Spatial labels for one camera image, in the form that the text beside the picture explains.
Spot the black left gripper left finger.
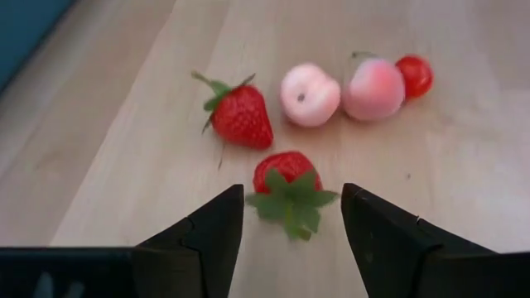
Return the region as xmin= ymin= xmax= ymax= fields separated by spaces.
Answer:
xmin=132 ymin=185 xmax=244 ymax=298

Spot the teal plastic tub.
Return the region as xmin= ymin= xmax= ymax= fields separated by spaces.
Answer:
xmin=0 ymin=0 xmax=78 ymax=94

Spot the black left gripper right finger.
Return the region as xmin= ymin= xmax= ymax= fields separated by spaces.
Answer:
xmin=341 ymin=183 xmax=530 ymax=298

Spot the red artificial strawberry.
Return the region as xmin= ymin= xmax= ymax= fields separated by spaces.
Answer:
xmin=190 ymin=70 xmax=274 ymax=151
xmin=245 ymin=151 xmax=340 ymax=242

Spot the pink artificial peach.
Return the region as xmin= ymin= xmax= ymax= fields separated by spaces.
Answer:
xmin=279 ymin=62 xmax=342 ymax=128
xmin=341 ymin=56 xmax=406 ymax=122

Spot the red artificial cherry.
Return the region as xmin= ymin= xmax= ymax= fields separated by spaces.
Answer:
xmin=351 ymin=50 xmax=435 ymax=100

